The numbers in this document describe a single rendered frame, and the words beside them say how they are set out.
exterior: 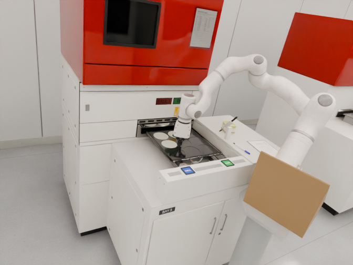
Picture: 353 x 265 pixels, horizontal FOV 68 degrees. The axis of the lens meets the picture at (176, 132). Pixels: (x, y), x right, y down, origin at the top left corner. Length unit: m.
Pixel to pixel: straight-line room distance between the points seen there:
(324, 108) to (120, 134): 1.17
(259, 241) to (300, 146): 0.57
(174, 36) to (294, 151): 0.90
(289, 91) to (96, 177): 1.31
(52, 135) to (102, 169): 1.58
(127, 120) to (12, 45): 1.60
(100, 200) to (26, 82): 1.57
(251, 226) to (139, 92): 1.01
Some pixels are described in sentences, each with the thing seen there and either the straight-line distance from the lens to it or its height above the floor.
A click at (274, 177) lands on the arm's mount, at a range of 1.35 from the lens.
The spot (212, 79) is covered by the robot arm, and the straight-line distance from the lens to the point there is 1.56.
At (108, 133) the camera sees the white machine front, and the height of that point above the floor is 0.89.
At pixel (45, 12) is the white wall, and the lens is 2.95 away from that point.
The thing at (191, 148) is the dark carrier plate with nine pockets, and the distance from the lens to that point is 1.67.
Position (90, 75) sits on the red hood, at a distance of 1.49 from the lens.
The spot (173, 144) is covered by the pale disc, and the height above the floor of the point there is 0.90.
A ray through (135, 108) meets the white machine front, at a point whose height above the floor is 1.06.
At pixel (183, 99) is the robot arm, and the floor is 1.21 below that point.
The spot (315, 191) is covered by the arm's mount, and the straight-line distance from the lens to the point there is 1.31.
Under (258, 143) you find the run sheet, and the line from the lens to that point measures 1.80.
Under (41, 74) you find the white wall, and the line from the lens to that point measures 3.06.
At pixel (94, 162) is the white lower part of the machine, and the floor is 0.69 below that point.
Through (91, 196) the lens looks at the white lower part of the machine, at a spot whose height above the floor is 0.41.
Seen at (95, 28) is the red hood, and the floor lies 1.51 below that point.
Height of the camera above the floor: 1.69
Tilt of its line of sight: 26 degrees down
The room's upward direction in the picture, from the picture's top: 11 degrees clockwise
